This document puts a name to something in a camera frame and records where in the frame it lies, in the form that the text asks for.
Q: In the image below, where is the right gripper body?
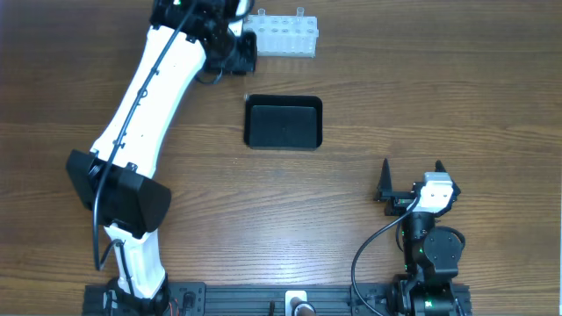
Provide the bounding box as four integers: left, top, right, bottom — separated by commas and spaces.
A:
374, 188, 417, 217

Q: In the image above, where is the black tray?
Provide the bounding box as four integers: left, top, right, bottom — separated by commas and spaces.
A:
242, 93, 324, 152

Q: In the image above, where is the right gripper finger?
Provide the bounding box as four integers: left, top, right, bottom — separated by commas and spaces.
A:
376, 158, 394, 194
433, 160, 462, 202

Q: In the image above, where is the mounting rail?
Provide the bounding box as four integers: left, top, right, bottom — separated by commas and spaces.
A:
82, 281, 473, 316

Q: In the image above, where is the white test tube rack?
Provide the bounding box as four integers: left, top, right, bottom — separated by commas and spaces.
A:
242, 12, 320, 59

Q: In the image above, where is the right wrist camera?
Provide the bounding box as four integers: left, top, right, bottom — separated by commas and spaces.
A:
412, 171, 455, 215

